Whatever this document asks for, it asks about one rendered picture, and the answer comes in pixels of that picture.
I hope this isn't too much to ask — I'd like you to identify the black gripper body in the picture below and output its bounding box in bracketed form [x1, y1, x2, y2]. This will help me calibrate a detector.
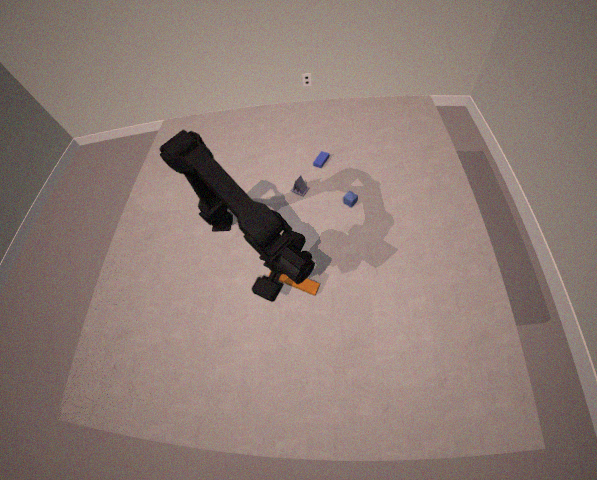
[252, 230, 306, 302]

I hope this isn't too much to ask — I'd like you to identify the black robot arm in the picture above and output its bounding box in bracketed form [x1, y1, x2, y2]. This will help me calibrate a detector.
[159, 129, 315, 284]

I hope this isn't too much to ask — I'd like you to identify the orange bar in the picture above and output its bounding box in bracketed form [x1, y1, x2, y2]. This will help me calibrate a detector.
[278, 274, 320, 295]

